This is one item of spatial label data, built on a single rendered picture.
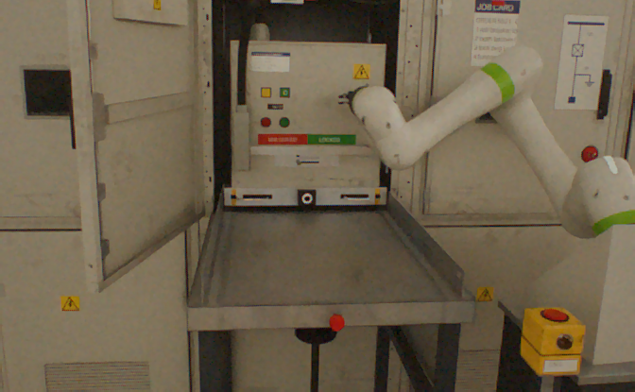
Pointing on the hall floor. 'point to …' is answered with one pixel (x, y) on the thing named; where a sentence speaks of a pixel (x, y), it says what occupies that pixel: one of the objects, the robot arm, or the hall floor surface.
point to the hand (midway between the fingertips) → (351, 96)
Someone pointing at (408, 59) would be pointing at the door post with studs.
